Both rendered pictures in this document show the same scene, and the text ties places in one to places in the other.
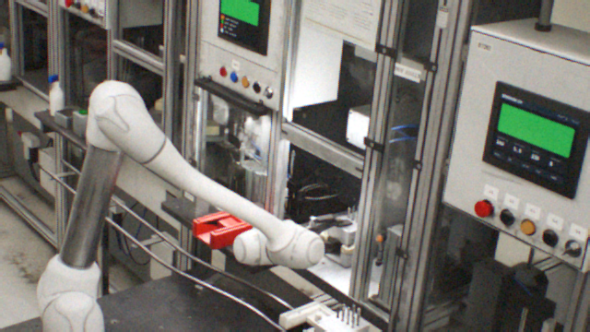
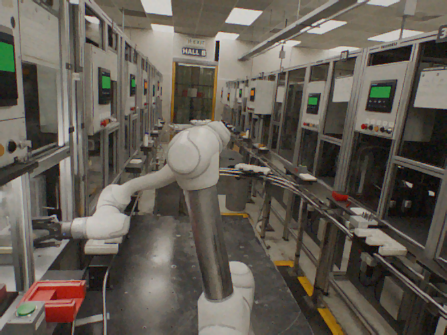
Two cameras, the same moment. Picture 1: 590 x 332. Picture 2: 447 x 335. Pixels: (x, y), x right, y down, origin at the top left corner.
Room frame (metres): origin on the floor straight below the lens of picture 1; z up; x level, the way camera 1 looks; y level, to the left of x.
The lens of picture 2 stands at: (2.91, 1.07, 1.60)
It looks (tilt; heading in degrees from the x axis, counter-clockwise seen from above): 13 degrees down; 213
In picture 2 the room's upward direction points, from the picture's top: 5 degrees clockwise
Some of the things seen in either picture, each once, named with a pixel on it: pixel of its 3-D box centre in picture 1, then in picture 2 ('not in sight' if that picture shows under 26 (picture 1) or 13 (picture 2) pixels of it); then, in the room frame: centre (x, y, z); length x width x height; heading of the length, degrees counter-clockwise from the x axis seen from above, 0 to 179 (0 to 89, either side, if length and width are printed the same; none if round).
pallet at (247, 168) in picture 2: not in sight; (252, 171); (0.08, -0.38, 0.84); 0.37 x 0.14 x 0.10; 100
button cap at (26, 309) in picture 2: not in sight; (26, 310); (2.62, 0.33, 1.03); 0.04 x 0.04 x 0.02
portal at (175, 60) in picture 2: not in sight; (193, 104); (-4.40, -4.98, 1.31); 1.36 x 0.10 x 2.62; 132
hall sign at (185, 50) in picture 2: not in sight; (194, 52); (-4.32, -4.99, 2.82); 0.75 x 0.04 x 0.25; 132
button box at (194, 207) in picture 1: (198, 201); (24, 330); (2.63, 0.32, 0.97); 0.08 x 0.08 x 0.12; 42
